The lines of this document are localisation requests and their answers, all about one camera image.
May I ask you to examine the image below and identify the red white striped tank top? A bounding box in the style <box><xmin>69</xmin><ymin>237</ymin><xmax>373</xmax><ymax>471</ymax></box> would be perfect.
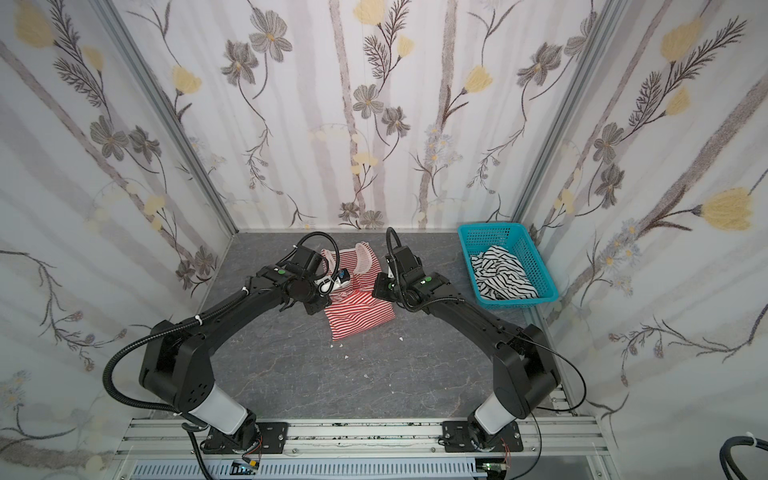
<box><xmin>324</xmin><ymin>242</ymin><xmax>395</xmax><ymax>341</ymax></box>

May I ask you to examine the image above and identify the black white striped tank top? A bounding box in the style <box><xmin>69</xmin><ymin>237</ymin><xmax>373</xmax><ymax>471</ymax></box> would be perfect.
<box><xmin>470</xmin><ymin>245</ymin><xmax>539</xmax><ymax>301</ymax></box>

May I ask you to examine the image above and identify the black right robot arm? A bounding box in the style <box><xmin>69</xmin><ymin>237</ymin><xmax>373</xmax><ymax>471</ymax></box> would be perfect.
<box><xmin>373</xmin><ymin>246</ymin><xmax>561</xmax><ymax>451</ymax></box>

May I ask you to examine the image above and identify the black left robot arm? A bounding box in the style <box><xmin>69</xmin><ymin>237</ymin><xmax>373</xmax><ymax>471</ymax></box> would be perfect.
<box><xmin>139</xmin><ymin>246</ymin><xmax>340</xmax><ymax>453</ymax></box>

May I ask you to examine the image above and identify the teal plastic basket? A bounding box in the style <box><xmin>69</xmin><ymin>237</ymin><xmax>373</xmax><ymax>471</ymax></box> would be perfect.
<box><xmin>458</xmin><ymin>223</ymin><xmax>559</xmax><ymax>309</ymax></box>

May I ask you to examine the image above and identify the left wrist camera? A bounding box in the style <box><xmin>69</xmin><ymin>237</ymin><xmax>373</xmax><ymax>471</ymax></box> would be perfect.
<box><xmin>316</xmin><ymin>269</ymin><xmax>351</xmax><ymax>295</ymax></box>

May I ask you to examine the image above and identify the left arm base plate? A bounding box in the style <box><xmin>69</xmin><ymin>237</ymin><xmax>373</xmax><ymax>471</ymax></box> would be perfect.
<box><xmin>200</xmin><ymin>421</ymin><xmax>289</xmax><ymax>455</ymax></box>

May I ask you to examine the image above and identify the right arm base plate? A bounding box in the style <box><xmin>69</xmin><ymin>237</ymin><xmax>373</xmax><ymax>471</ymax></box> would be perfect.
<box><xmin>438</xmin><ymin>420</ymin><xmax>524</xmax><ymax>453</ymax></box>

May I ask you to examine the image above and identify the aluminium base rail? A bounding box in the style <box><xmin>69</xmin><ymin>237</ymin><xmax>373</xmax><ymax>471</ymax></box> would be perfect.
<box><xmin>113</xmin><ymin>416</ymin><xmax>613</xmax><ymax>460</ymax></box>

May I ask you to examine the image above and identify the black corrugated left cable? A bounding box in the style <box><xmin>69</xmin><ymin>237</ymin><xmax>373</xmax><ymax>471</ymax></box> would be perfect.
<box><xmin>101</xmin><ymin>317</ymin><xmax>208</xmax><ymax>421</ymax></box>

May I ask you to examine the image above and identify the white perforated cable duct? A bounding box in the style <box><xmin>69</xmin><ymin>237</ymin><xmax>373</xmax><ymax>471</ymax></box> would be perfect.
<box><xmin>128</xmin><ymin>459</ymin><xmax>490</xmax><ymax>480</ymax></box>

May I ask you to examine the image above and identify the black cable far right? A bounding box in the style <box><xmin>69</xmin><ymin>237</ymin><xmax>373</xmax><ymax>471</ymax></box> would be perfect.
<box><xmin>718</xmin><ymin>434</ymin><xmax>768</xmax><ymax>480</ymax></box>

